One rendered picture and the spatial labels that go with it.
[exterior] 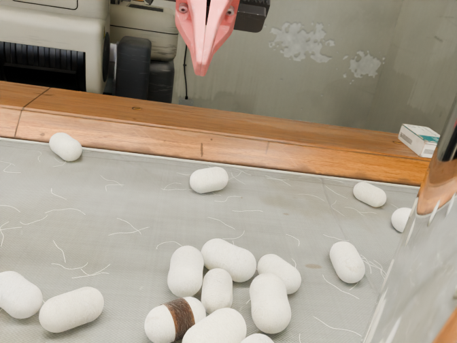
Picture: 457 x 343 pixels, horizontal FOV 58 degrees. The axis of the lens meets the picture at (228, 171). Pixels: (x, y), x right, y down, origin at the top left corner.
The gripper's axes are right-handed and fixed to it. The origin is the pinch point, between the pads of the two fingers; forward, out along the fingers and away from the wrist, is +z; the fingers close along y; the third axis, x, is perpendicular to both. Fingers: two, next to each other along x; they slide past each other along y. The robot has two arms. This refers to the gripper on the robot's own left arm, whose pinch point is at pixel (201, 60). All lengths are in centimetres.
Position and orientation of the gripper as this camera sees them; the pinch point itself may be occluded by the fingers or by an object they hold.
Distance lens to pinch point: 29.5
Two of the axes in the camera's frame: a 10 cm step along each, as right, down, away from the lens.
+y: 9.9, 1.1, 1.1
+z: -0.5, 9.0, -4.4
